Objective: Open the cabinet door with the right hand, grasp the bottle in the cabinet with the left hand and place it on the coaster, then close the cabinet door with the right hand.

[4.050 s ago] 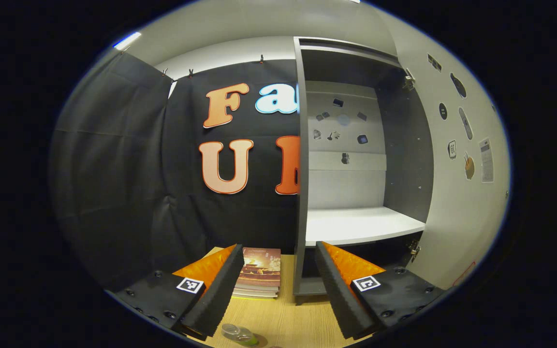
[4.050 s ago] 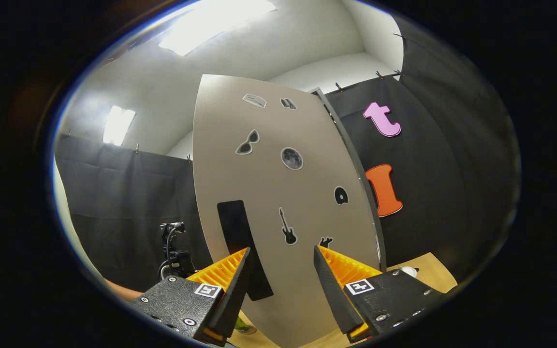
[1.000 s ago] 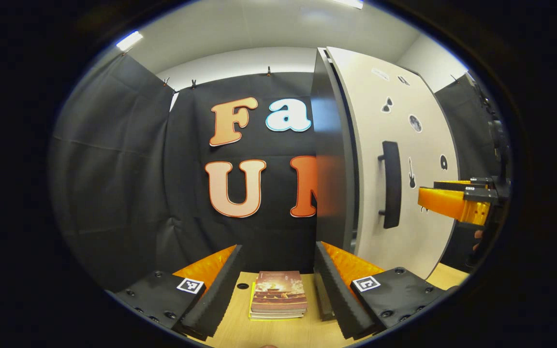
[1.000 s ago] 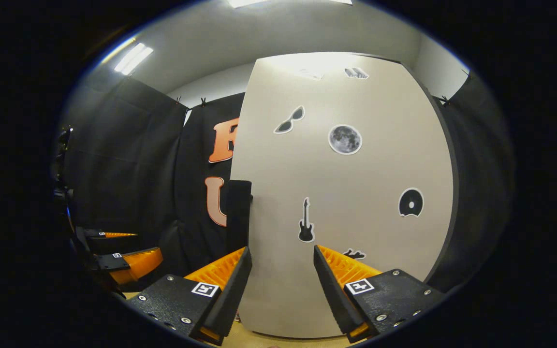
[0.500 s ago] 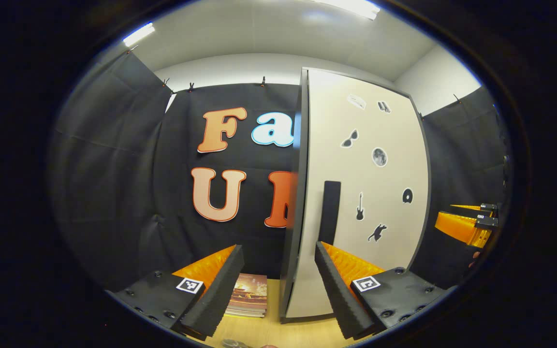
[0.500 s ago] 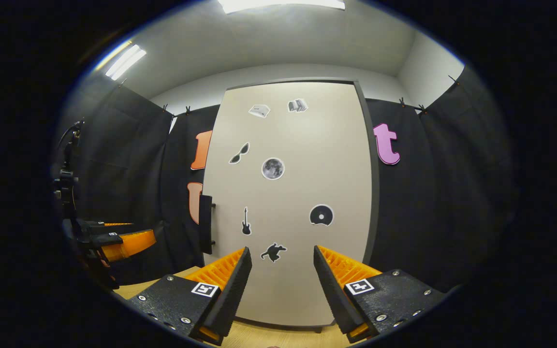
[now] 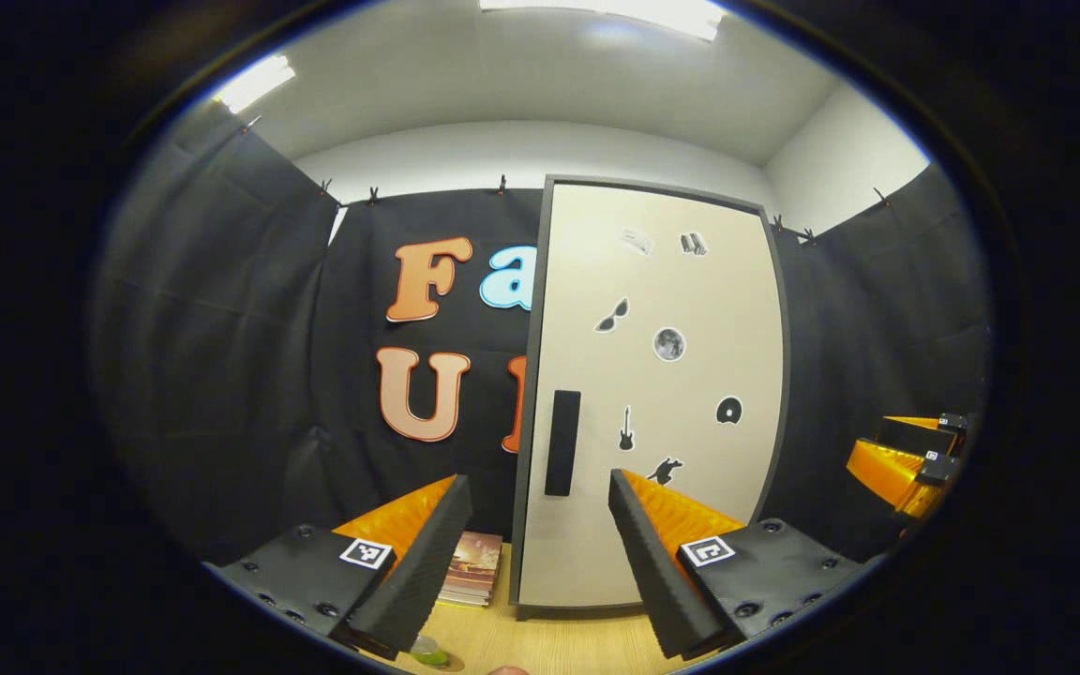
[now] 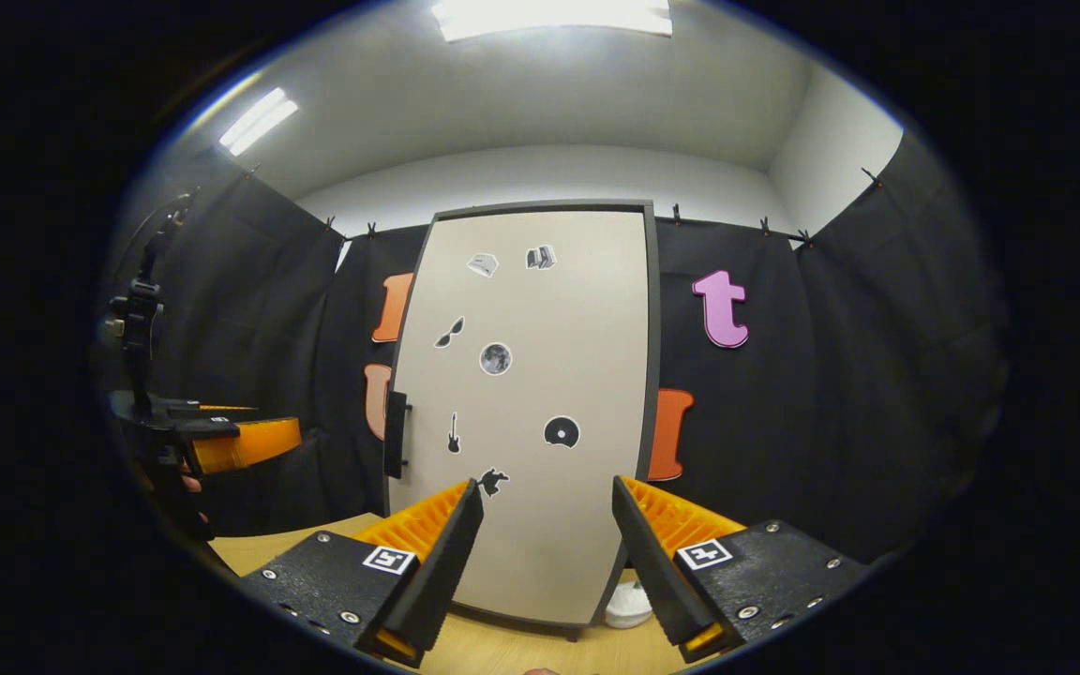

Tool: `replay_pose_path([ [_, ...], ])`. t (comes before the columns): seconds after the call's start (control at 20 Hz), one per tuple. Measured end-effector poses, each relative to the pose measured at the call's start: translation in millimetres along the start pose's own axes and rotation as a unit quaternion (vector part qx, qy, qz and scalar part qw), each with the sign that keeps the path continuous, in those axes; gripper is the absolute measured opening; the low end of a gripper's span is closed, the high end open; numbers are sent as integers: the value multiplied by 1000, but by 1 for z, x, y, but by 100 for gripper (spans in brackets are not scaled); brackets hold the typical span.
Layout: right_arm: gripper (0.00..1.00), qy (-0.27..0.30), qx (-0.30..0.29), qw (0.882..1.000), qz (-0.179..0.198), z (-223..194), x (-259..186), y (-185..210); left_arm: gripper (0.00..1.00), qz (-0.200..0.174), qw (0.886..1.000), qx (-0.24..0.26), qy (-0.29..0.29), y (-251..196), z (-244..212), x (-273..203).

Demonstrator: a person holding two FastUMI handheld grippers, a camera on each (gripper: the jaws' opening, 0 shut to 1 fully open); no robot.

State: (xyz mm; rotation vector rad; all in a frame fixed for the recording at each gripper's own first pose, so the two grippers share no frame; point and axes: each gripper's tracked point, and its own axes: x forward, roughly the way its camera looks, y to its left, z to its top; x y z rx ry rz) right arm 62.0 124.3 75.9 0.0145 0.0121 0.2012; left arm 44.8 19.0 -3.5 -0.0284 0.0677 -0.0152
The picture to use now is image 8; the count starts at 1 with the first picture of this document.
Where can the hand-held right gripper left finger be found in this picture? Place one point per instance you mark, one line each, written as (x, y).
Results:
(437, 581)

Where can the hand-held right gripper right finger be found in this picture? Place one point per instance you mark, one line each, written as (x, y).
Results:
(657, 581)

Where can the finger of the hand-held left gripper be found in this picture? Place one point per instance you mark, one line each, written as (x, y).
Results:
(249, 445)
(221, 409)

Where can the dark grey cabinet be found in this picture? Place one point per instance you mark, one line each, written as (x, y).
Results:
(652, 328)

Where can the beige cabinet door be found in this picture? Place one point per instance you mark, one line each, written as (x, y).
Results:
(540, 309)

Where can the white pumpkin-shaped jar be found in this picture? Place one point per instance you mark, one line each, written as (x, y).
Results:
(629, 607)

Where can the black backdrop cloth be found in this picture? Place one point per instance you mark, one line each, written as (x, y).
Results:
(831, 422)

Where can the narrow ceiling light strip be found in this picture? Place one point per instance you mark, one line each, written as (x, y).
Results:
(257, 122)

